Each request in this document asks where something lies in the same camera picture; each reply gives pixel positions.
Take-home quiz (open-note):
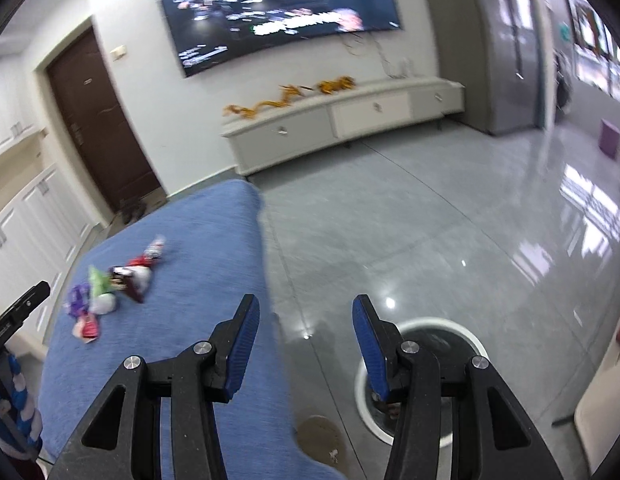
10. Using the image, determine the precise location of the purple wrapper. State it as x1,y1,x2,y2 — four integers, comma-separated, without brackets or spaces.
65,284,92,317

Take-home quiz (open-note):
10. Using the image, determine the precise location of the wall-mounted television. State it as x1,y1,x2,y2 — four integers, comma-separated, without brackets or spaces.
150,0,403,79

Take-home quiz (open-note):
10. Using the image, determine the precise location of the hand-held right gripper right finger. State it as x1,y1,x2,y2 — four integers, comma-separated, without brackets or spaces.
352,294,565,480

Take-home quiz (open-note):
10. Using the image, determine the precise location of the green wrapper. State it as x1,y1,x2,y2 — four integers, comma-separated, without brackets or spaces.
87,265,114,296

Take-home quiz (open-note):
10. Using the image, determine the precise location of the white television cabinet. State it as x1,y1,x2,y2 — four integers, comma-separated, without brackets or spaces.
219,76,466,177

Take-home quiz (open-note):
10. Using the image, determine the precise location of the grey refrigerator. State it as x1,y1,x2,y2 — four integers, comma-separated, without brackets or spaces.
464,0,556,136

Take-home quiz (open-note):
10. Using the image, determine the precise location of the long golden dragon ornament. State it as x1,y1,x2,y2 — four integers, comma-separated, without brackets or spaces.
222,85,311,121

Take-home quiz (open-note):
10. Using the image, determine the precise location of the brown entrance door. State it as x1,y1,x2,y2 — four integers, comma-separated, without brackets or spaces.
45,26,164,214

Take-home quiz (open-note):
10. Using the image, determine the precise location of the white furniture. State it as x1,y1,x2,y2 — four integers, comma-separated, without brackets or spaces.
574,305,620,478

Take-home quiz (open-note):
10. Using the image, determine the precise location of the window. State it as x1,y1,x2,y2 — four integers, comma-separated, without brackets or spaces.
562,0,620,98

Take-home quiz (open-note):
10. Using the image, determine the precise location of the white round trash bin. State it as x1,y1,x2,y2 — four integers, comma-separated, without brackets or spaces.
354,317,490,449

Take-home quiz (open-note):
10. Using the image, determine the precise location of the white wrapper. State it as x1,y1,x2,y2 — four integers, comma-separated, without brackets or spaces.
91,294,120,315

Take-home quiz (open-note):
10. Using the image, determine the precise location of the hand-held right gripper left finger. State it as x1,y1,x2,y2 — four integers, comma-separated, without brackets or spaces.
50,294,261,480

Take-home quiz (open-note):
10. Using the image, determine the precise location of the small golden dragon ornament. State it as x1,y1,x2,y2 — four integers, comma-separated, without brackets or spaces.
317,75,356,95

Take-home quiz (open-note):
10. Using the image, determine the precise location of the blue fuzzy mat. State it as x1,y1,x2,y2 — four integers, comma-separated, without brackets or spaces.
37,179,343,480

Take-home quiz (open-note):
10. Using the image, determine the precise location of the red and dark wrapper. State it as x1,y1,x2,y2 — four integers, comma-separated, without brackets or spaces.
110,257,155,304

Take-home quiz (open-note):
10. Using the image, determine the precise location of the white hallway cabinet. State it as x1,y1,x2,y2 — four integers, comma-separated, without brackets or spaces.
0,62,99,356

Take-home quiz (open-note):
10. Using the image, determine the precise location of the silver and red wrapper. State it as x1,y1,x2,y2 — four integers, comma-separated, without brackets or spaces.
143,234,167,261

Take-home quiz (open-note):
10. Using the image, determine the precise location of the television cable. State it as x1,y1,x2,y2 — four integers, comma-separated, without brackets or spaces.
340,30,398,77

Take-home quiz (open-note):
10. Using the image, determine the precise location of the purple stool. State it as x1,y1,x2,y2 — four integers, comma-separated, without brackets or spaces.
600,119,620,158

